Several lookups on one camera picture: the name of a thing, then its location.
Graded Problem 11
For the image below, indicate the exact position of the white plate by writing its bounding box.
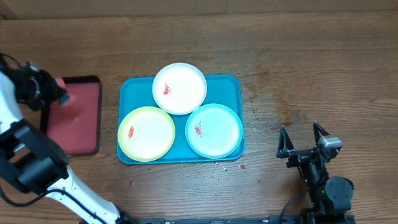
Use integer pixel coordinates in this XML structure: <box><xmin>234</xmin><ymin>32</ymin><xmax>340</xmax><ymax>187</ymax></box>
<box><xmin>152</xmin><ymin>63</ymin><xmax>207</xmax><ymax>115</ymax></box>

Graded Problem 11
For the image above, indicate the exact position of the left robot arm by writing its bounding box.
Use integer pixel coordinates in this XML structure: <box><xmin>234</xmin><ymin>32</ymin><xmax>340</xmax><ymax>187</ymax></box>
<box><xmin>1</xmin><ymin>54</ymin><xmax>137</xmax><ymax>223</ymax></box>

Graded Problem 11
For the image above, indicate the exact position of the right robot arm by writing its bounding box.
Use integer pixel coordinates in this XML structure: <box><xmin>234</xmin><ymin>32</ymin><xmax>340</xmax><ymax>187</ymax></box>
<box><xmin>276</xmin><ymin>122</ymin><xmax>355</xmax><ymax>223</ymax></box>

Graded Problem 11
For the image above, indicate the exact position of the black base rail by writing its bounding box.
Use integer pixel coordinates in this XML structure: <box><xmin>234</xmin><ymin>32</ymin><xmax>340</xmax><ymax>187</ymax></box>
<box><xmin>136</xmin><ymin>215</ymin><xmax>356</xmax><ymax>224</ymax></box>

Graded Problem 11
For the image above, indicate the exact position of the teal plastic serving tray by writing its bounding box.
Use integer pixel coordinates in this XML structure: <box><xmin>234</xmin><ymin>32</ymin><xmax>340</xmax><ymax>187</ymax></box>
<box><xmin>118</xmin><ymin>74</ymin><xmax>243</xmax><ymax>164</ymax></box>

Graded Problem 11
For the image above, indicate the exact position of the light blue plate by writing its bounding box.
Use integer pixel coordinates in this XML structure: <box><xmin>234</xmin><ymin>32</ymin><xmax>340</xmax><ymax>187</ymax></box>
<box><xmin>185</xmin><ymin>103</ymin><xmax>243</xmax><ymax>159</ymax></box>

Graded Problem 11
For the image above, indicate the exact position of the black tray with red water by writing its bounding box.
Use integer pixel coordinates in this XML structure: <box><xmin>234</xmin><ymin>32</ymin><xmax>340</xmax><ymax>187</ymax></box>
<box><xmin>40</xmin><ymin>75</ymin><xmax>102</xmax><ymax>155</ymax></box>

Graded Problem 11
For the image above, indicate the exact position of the yellow-green plate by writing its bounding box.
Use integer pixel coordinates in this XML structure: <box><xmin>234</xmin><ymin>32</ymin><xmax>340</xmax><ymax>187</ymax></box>
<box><xmin>118</xmin><ymin>106</ymin><xmax>175</xmax><ymax>162</ymax></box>

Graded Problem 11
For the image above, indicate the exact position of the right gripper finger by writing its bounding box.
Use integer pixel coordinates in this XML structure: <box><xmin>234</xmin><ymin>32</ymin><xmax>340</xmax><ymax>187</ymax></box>
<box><xmin>277</xmin><ymin>127</ymin><xmax>295</xmax><ymax>152</ymax></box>
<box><xmin>313</xmin><ymin>122</ymin><xmax>329</xmax><ymax>144</ymax></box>

